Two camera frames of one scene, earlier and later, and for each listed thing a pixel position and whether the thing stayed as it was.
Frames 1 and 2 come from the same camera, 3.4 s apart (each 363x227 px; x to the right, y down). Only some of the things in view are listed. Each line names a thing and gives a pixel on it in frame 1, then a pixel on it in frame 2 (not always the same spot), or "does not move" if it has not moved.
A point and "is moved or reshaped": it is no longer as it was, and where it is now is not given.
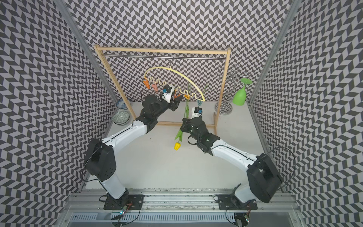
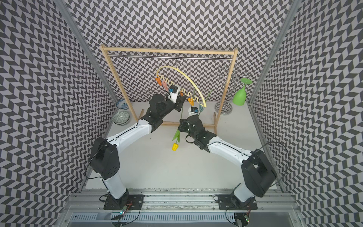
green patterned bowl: x=121 y=117 does not move
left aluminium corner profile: x=87 y=49 does not move
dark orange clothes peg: x=146 y=82 to x=158 y=79
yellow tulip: x=186 y=112 is moved or reshaped
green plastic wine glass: x=239 y=97 does not move
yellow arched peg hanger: x=185 y=74 is moved or reshaped
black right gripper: x=186 y=122 does not move
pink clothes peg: x=155 y=86 to x=164 y=82
